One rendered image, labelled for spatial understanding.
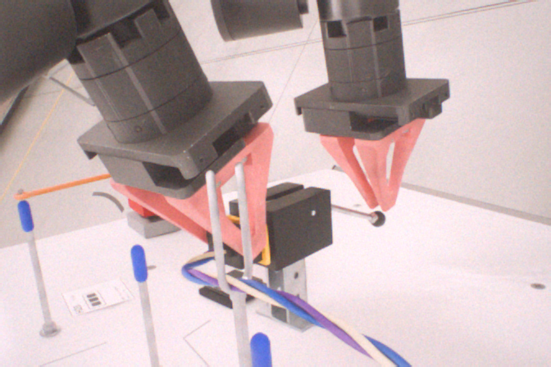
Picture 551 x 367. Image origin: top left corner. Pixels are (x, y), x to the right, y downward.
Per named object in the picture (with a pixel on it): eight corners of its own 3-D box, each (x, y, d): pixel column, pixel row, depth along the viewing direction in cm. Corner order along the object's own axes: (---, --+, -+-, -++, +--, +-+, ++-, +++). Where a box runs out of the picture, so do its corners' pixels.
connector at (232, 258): (293, 246, 36) (290, 216, 35) (238, 271, 33) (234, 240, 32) (261, 236, 38) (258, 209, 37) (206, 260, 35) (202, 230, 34)
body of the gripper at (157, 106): (196, 190, 25) (112, 42, 21) (90, 166, 32) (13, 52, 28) (281, 111, 28) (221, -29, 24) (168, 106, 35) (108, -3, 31)
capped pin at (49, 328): (66, 327, 40) (37, 185, 37) (50, 338, 38) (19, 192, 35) (50, 324, 40) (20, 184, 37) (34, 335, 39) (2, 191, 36)
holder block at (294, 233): (334, 244, 38) (330, 188, 37) (277, 272, 34) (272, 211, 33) (289, 232, 41) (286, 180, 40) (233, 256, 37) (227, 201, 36)
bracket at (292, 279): (325, 319, 38) (321, 252, 37) (301, 333, 37) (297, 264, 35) (278, 300, 41) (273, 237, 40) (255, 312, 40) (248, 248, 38)
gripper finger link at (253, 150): (247, 303, 30) (166, 167, 25) (171, 272, 35) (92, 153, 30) (317, 222, 33) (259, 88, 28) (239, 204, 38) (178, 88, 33)
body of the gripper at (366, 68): (406, 133, 36) (394, 19, 33) (293, 121, 43) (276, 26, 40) (453, 103, 40) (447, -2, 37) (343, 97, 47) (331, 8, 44)
